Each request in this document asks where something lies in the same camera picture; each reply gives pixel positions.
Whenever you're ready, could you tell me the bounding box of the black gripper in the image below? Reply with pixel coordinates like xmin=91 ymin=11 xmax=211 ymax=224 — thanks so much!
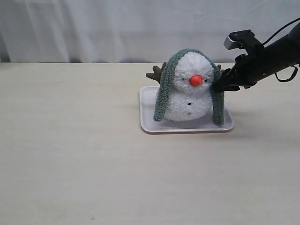
xmin=212 ymin=46 xmax=277 ymax=92

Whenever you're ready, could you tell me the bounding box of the green knitted scarf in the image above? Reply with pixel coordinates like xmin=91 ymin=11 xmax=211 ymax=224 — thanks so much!
xmin=153 ymin=48 xmax=226 ymax=128

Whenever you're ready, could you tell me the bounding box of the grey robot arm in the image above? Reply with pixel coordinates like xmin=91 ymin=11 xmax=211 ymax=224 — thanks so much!
xmin=212 ymin=24 xmax=300 ymax=92

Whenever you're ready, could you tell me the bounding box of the white plush snowman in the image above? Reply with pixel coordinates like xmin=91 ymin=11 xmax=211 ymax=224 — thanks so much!
xmin=146 ymin=52 xmax=227 ymax=122

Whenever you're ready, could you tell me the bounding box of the white square plastic tray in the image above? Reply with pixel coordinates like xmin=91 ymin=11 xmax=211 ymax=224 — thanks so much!
xmin=139 ymin=86 xmax=235 ymax=135

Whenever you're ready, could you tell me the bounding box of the white backdrop curtain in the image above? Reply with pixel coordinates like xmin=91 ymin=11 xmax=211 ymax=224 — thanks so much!
xmin=0 ymin=0 xmax=300 ymax=63

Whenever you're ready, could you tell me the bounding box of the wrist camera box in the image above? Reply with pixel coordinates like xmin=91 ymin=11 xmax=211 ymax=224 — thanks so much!
xmin=224 ymin=30 xmax=264 ymax=54

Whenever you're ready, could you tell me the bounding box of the black cable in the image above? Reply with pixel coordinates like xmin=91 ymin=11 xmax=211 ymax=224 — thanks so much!
xmin=262 ymin=17 xmax=300 ymax=82

